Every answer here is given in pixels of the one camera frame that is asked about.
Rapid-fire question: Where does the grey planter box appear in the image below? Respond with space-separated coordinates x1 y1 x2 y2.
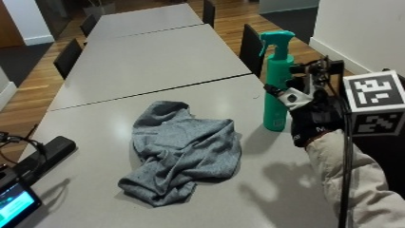
82 0 118 21

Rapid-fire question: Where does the black glove cable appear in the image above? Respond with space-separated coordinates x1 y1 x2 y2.
336 94 357 228

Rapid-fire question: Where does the black bar device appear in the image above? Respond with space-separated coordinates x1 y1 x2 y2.
12 135 78 188

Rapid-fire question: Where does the phone with lit screen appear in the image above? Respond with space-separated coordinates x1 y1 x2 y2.
0 177 43 228

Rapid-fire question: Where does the grey cloth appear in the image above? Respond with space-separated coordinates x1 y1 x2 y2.
116 100 243 208

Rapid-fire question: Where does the thin black cable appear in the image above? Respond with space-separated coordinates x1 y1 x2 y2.
0 123 47 166

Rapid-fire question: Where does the white marker cube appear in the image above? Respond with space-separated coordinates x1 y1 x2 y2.
341 69 405 138

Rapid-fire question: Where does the teal spray bottle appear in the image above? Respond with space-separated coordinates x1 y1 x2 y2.
257 29 297 133

